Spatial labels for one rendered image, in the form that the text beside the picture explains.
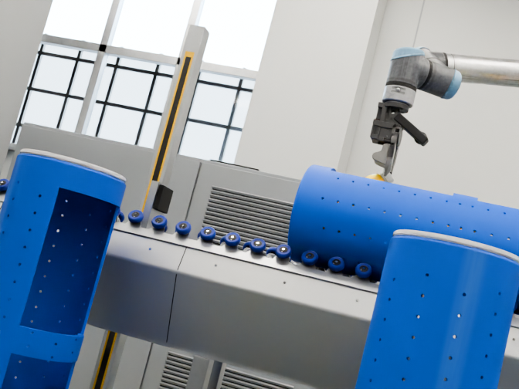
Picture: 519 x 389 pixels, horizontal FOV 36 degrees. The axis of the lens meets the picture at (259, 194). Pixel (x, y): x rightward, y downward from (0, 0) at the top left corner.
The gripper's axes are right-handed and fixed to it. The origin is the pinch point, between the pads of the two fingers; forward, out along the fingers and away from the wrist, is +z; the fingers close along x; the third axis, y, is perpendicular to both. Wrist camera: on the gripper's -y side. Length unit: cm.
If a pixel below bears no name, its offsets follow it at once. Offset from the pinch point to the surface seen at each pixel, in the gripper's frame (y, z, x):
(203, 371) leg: 36, 66, 10
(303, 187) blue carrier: 20.2, 10.5, 13.2
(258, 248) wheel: 28.9, 29.6, 12.2
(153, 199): 66, 22, 5
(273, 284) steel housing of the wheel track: 22.1, 38.1, 13.5
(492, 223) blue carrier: -30.1, 10.0, 12.6
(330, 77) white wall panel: 80, -100, -255
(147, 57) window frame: 221, -103, -286
